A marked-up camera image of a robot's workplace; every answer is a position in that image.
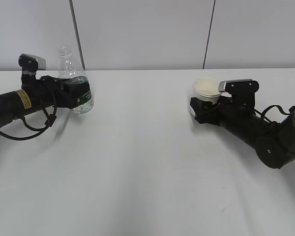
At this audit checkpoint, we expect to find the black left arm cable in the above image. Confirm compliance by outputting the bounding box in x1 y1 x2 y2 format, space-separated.
0 81 72 141

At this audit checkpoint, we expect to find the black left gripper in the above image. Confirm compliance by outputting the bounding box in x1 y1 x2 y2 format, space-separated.
36 76 90 109

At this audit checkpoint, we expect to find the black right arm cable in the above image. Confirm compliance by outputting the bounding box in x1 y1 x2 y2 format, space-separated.
254 105 295 236

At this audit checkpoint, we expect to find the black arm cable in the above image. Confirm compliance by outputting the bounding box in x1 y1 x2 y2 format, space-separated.
0 81 72 141
254 105 295 236

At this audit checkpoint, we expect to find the white paper cup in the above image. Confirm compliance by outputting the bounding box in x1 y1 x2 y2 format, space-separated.
191 77 221 105

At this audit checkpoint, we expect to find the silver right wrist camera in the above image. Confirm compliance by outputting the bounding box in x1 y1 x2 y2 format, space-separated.
218 79 259 110

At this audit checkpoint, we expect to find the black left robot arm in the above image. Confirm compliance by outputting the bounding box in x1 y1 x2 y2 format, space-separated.
0 76 91 133

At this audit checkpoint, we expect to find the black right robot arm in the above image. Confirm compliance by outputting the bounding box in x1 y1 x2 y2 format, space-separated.
190 96 295 169

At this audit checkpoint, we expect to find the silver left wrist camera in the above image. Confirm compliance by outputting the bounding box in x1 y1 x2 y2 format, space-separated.
18 54 47 73

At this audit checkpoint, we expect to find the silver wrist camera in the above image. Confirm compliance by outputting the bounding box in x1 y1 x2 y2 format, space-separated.
18 54 47 73
218 79 259 110

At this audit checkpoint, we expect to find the clear green-label water bottle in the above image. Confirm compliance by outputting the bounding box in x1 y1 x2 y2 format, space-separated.
57 46 94 115

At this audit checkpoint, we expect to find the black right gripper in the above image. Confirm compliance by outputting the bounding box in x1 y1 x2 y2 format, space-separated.
190 96 255 125

